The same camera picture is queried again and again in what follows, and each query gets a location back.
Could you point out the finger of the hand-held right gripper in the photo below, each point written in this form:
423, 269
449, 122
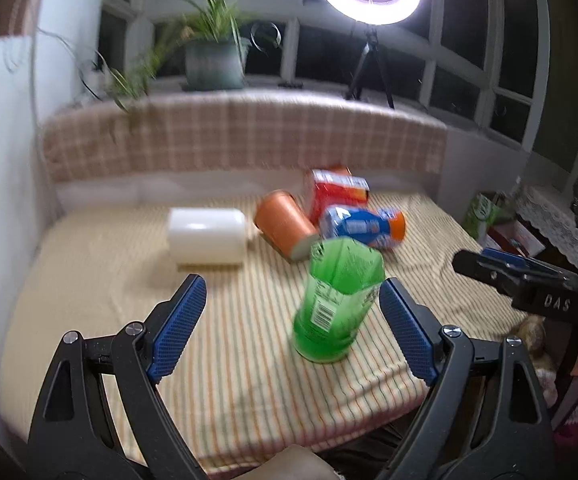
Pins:
506, 258
534, 282

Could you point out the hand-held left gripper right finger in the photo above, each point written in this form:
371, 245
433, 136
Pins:
409, 335

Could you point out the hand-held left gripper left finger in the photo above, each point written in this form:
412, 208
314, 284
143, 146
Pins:
176, 330

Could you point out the green plastic bottle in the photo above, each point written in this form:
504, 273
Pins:
336, 305

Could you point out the white cup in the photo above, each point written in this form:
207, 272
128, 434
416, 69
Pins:
208, 237

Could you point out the orange cup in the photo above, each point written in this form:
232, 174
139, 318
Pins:
285, 227

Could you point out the pink box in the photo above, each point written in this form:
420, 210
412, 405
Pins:
514, 240

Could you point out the white lace cloth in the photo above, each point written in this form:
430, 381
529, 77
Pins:
551, 215

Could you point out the green carton box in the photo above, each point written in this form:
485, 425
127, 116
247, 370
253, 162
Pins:
481, 215

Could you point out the brown plush toy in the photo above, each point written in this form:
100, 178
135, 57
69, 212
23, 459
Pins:
534, 340

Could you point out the striped bed sheet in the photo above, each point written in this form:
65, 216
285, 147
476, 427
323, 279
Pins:
119, 270

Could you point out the blue bottle with orange cap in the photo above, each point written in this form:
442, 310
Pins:
364, 227

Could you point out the red orange carton box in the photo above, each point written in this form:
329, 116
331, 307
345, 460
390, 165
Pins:
336, 192

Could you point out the beige cloth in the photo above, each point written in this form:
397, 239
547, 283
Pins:
289, 465

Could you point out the plaid blanket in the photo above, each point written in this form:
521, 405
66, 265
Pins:
244, 135

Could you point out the black tripod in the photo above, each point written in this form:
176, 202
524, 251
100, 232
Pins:
369, 67

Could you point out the potted green plant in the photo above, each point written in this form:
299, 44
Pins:
209, 55

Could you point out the white window frame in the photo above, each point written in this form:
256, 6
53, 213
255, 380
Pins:
436, 30

